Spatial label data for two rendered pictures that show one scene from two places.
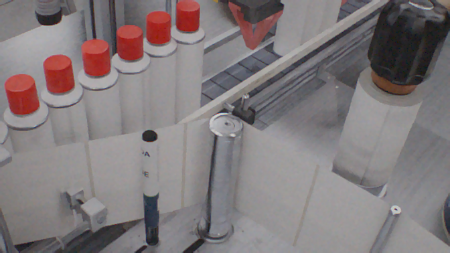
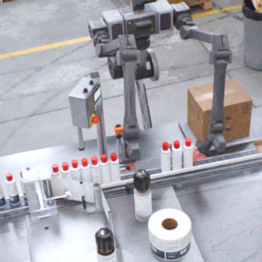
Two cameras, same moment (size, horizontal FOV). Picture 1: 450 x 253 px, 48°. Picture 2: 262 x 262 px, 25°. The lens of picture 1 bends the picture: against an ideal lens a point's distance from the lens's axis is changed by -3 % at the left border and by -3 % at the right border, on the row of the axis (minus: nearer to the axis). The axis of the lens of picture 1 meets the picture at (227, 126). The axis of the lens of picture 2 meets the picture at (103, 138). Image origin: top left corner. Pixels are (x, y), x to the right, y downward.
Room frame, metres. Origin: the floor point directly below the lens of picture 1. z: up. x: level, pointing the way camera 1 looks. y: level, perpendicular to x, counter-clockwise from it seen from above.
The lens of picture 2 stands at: (-1.04, -1.56, 3.11)
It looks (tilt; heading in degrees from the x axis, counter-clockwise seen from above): 39 degrees down; 45
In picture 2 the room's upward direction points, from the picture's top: 6 degrees counter-clockwise
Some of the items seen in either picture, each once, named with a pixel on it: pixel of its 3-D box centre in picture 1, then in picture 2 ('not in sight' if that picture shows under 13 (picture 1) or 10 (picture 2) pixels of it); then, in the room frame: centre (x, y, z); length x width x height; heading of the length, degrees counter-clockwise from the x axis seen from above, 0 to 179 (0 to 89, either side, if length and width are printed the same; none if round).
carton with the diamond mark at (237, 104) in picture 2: not in sight; (218, 112); (1.37, -0.10, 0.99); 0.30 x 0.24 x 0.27; 146
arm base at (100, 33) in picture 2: not in sight; (102, 39); (1.04, 0.47, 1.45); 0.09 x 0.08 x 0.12; 147
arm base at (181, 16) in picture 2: not in sight; (185, 21); (1.46, 0.20, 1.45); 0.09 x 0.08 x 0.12; 147
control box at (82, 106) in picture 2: not in sight; (86, 103); (0.61, 0.20, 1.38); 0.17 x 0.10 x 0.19; 18
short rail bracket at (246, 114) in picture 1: (242, 123); (128, 189); (0.62, -0.02, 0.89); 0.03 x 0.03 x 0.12; 53
